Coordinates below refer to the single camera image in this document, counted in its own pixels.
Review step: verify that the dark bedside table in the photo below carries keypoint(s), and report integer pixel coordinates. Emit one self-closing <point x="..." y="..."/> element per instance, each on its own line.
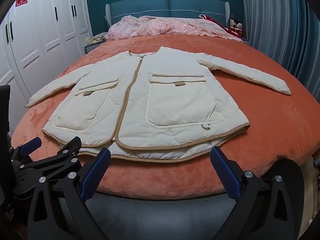
<point x="91" y="47"/>

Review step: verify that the blue upholstered headboard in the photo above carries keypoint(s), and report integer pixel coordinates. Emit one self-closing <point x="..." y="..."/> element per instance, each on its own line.
<point x="215" y="9"/>

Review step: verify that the white wardrobe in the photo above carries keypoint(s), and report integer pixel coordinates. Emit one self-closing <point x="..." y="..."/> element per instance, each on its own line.
<point x="40" y="40"/>

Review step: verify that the cream quilted jacket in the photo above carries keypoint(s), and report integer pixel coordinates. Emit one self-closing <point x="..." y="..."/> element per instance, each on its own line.
<point x="165" y="106"/>

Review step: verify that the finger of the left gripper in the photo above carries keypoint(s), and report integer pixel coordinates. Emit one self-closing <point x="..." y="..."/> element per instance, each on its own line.
<point x="70" y="150"/>
<point x="30" y="146"/>

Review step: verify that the red plush doll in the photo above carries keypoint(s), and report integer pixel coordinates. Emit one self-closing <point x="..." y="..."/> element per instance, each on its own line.
<point x="235" y="27"/>

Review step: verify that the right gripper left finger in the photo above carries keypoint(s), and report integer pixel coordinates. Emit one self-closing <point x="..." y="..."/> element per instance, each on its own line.
<point x="78" y="187"/>

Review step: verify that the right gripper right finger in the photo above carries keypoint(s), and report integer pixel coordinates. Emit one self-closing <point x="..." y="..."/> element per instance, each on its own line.
<point x="250" y="217"/>

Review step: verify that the blue-grey curtain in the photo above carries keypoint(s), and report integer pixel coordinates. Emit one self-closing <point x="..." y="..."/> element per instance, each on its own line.
<point x="287" y="31"/>

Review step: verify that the yellowish items on nightstand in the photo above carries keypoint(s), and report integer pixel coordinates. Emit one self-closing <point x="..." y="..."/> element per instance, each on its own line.
<point x="95" y="40"/>

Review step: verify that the pink floral quilt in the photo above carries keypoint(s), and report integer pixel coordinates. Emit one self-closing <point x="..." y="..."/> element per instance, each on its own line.
<point x="130" y="26"/>

